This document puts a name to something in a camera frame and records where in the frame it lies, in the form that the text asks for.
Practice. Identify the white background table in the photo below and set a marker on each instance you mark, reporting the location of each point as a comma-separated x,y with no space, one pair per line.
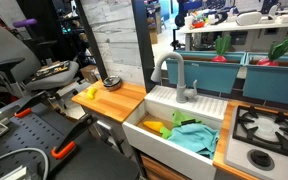
234,28

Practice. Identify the small yellow toy object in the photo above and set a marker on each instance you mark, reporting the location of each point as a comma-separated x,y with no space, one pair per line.
91,93

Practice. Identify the teal cloth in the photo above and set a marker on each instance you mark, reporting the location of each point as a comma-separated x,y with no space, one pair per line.
195,138

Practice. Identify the cardboard box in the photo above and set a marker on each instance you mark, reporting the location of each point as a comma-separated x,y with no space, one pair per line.
90,72

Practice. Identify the yellow plush corn toy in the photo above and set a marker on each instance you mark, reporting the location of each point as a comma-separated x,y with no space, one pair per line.
154,125

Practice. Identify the grey office chair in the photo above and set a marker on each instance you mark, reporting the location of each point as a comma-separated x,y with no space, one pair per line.
14,60

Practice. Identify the black vertical post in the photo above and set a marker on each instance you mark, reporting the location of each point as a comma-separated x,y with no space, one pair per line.
144,43

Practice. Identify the black clamp with orange grip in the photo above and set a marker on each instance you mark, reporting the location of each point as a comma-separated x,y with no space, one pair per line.
34,101
72,136

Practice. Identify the white toy farmhouse sink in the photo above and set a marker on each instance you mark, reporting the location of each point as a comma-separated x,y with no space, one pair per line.
177,133

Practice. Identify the teal planter box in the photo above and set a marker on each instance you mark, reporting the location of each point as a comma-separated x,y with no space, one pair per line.
274,81
204,73

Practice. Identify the plush radish toy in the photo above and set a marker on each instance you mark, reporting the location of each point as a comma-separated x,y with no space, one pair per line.
221,50
274,55

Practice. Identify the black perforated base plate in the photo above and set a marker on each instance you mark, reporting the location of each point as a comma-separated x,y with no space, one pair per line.
50,146

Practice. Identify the toy gas stove top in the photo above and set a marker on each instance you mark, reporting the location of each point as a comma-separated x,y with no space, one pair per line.
267,140

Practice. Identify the green cloth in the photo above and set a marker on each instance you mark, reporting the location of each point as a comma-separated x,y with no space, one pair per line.
179,118

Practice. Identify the wooden butcher block counter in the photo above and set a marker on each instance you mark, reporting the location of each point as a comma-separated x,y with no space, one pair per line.
110,100

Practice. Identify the black diagonal beam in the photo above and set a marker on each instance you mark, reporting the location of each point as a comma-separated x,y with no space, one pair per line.
91,36

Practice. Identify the black stove knob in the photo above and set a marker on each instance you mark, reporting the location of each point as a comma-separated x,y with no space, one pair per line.
261,159

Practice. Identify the grey toy faucet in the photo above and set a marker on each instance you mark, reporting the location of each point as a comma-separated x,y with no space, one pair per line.
180,80

